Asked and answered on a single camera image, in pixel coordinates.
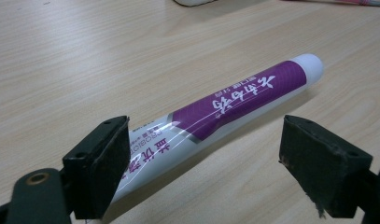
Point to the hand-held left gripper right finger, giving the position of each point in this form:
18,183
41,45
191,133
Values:
324,168

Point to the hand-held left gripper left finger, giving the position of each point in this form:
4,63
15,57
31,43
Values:
95,168

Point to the white toothbrush holder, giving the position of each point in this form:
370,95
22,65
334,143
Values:
194,2

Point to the purple and white toothpaste tube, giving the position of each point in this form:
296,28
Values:
240,93

